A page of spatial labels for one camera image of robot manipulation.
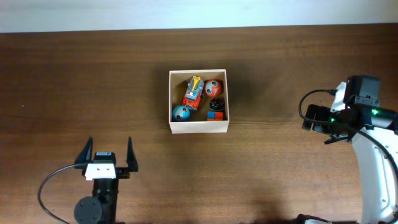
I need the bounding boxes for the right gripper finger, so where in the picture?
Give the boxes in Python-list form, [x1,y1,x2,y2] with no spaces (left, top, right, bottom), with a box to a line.
[302,104,314,131]
[324,136,349,144]

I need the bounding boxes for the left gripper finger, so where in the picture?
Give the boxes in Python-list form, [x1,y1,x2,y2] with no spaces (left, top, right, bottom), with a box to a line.
[75,137,93,164]
[126,137,139,172]

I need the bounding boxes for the blue robot ball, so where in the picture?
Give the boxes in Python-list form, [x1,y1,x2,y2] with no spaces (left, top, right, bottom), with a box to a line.
[172,105,190,122]

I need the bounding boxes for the colourful puzzle cube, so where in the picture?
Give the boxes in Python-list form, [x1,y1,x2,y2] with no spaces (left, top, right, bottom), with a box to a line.
[207,111,223,121]

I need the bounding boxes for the black round wheel cap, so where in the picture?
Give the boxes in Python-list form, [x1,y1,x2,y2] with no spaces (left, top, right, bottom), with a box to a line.
[209,98,225,111]

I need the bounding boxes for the red toy fire truck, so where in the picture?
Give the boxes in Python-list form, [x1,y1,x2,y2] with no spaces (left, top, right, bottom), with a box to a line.
[182,76,205,111]

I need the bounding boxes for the red robot ball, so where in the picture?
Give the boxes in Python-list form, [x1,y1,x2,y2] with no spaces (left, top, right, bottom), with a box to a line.
[205,80,223,97]

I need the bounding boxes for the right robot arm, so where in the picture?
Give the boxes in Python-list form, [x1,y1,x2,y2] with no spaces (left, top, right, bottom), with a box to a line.
[298,75,397,223]

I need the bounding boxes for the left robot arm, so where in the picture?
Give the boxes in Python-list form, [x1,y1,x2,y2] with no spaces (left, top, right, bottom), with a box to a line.
[74,138,139,224]

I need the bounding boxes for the pink cardboard box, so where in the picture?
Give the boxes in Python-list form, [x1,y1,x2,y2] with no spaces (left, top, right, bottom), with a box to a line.
[169,69,229,134]

